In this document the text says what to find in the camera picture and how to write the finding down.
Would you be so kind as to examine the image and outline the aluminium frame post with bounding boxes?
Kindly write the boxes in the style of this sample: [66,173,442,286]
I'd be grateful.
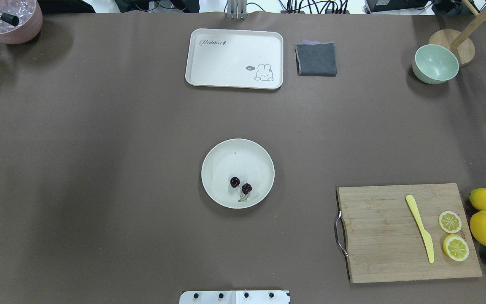
[226,0,248,20]

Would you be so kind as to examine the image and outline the cream rabbit tray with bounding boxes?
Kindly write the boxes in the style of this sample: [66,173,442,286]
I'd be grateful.
[185,28,284,89]

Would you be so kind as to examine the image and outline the grey folded cloth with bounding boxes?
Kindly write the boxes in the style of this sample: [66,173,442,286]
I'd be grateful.
[295,40,338,77]

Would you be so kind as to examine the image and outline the wooden cup tree stand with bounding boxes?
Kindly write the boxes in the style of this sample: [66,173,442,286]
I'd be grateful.
[429,0,486,67]

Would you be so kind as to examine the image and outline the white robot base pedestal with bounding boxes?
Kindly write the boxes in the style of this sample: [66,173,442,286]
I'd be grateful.
[179,289,291,304]

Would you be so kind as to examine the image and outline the pink bowl with ice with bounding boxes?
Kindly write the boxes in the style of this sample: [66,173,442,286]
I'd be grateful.
[0,0,43,44]

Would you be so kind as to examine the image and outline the mint green bowl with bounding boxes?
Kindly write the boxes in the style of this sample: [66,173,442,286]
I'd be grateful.
[411,44,460,84]

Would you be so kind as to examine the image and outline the lemon slice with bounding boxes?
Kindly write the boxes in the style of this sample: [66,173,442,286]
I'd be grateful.
[442,234,470,262]
[438,210,462,234]

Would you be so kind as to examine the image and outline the dark red cherry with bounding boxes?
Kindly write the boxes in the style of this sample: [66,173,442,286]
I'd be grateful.
[241,183,253,195]
[230,176,241,188]

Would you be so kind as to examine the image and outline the wooden cutting board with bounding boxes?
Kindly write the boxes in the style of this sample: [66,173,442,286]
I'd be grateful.
[337,183,482,283]

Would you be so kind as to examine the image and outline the yellow plastic knife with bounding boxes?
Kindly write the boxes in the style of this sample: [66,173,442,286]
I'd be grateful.
[405,194,435,264]

